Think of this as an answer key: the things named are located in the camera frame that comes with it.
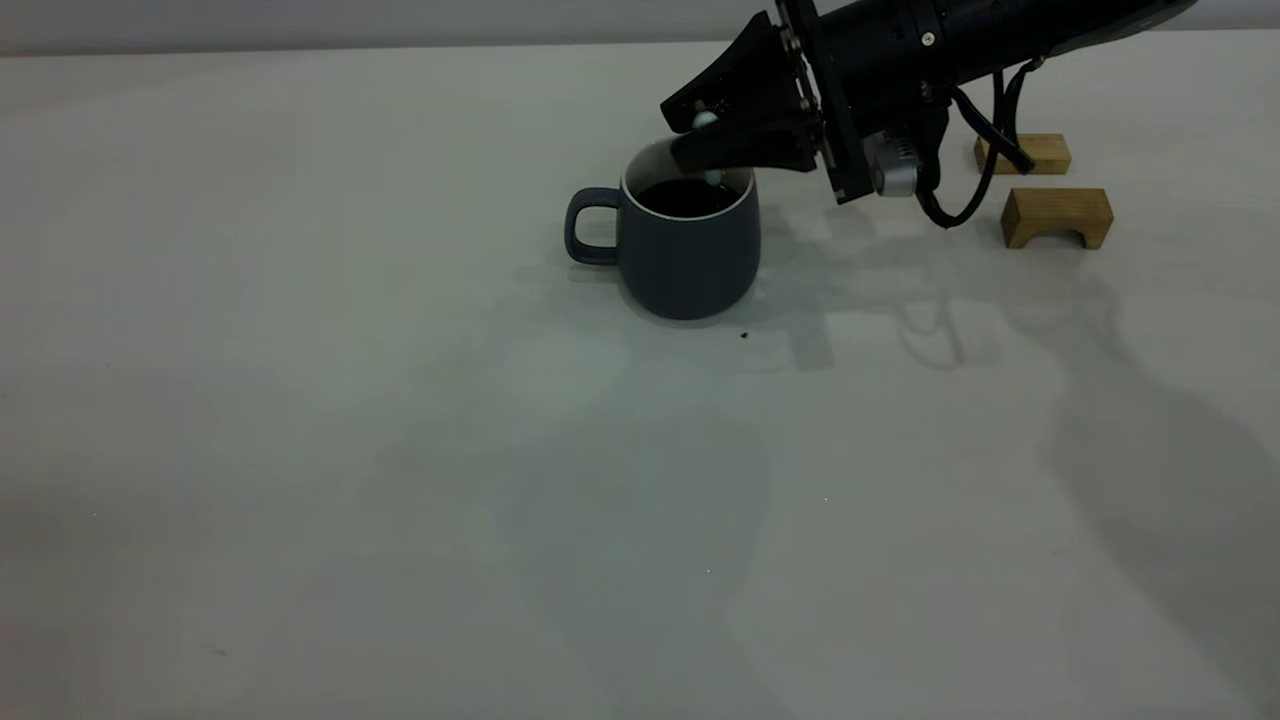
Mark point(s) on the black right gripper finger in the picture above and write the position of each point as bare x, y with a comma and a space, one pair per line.
760, 148
745, 80

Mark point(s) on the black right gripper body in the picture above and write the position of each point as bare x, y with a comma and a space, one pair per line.
870, 70

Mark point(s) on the dark grey ceramic cup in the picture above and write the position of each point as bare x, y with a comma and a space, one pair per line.
690, 265

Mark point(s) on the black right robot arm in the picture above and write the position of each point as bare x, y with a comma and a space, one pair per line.
1040, 35

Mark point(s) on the flat rectangular wooden block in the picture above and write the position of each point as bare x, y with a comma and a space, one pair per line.
1050, 155

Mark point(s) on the arched wooden block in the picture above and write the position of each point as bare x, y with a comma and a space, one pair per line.
1055, 208

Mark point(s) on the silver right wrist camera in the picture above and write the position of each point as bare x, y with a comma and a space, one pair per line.
890, 165

